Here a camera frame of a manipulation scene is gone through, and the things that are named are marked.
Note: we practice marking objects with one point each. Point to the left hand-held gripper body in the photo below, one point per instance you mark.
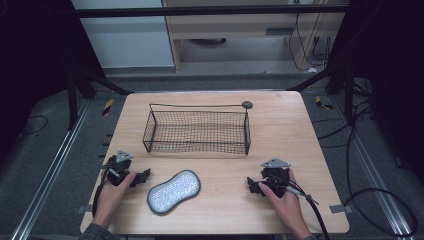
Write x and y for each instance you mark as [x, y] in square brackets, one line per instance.
[117, 171]

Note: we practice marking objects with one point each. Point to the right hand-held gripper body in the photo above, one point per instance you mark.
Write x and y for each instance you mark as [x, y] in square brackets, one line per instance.
[275, 176]

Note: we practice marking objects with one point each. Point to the person's left hand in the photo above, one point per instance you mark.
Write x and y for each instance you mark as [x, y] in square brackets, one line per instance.
[111, 198]

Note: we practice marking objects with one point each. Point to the person's right hand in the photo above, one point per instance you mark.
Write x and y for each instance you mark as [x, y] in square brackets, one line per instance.
[286, 208]

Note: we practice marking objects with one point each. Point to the grey oval scrubbing pad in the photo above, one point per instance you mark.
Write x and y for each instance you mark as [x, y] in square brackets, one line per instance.
[174, 192]

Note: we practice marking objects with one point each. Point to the yellow black striped tape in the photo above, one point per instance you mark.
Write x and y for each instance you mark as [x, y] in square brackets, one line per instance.
[322, 104]
[107, 107]

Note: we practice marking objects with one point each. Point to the black metal stand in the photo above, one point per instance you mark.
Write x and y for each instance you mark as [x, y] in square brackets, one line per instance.
[72, 100]
[348, 93]

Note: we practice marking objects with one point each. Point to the white cabinet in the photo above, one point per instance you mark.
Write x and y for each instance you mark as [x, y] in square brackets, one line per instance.
[126, 36]

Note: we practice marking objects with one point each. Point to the black curtain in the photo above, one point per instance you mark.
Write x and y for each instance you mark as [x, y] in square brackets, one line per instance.
[30, 60]
[386, 66]

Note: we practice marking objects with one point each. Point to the black horizontal bar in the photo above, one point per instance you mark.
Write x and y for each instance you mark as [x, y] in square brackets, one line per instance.
[200, 11]

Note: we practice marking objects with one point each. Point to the grey metal table bracket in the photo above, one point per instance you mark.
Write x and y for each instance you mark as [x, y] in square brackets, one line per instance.
[340, 208]
[85, 209]

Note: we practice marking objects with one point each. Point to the aluminium floor rail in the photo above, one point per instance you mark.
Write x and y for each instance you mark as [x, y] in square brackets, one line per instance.
[50, 170]
[376, 180]

